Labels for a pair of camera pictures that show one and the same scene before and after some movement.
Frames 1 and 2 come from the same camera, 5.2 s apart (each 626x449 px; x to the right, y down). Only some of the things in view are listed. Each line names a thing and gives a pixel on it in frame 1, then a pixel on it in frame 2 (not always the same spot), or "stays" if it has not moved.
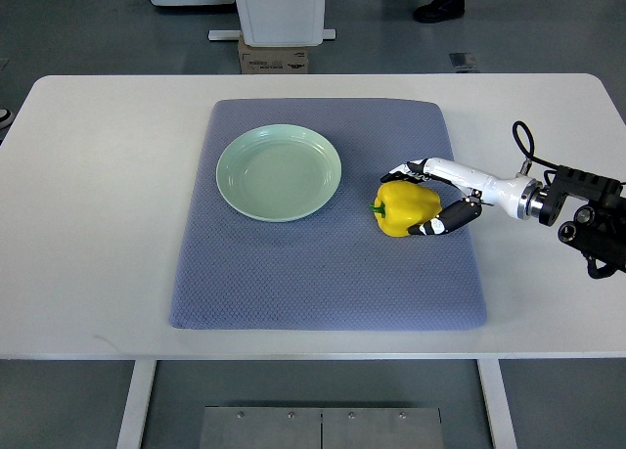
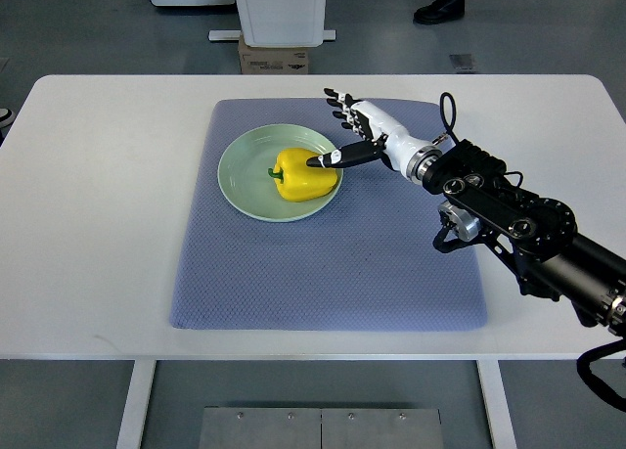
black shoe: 449,4 stays
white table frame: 499,415 stays
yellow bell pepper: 400,204 -> 300,181
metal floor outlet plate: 464,63 stays
